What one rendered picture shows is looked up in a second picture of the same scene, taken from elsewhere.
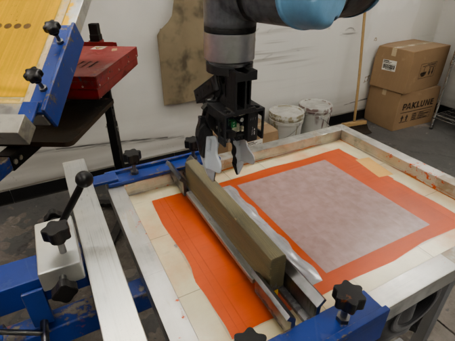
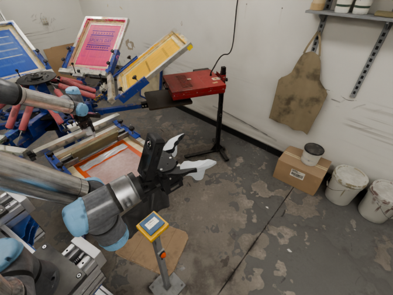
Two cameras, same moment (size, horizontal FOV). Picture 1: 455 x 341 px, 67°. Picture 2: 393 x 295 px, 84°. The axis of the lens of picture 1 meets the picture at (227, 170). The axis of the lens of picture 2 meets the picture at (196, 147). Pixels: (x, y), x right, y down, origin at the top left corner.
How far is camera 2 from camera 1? 174 cm
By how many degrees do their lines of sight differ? 56
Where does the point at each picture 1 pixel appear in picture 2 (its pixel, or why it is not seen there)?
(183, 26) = (297, 80)
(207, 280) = not seen: hidden behind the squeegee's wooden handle
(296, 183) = (131, 160)
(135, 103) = (257, 108)
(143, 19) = (276, 68)
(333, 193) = (126, 170)
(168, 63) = (278, 97)
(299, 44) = not seen: outside the picture
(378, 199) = not seen: hidden behind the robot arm
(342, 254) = (93, 174)
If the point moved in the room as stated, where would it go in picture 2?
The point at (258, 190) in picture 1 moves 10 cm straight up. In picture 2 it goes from (125, 153) to (122, 143)
